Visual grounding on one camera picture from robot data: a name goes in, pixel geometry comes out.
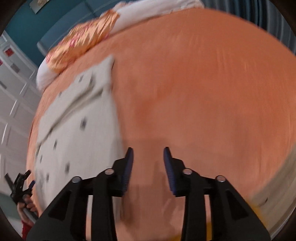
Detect orange plush bed blanket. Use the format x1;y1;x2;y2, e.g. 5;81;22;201
27;9;295;240

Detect white panelled wardrobe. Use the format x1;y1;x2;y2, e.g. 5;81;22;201
0;32;41;195

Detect cream knit sweater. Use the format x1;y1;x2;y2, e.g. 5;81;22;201
34;56;125;209

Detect teal upholstered headboard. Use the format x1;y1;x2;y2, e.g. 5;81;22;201
4;0;139;68

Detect orange floral satin pillow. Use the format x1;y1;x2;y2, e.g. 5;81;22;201
46;9;120;74

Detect person's left hand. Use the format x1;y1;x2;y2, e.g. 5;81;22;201
17;195;39;226

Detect white duvet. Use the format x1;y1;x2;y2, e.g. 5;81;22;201
36;1;204;92

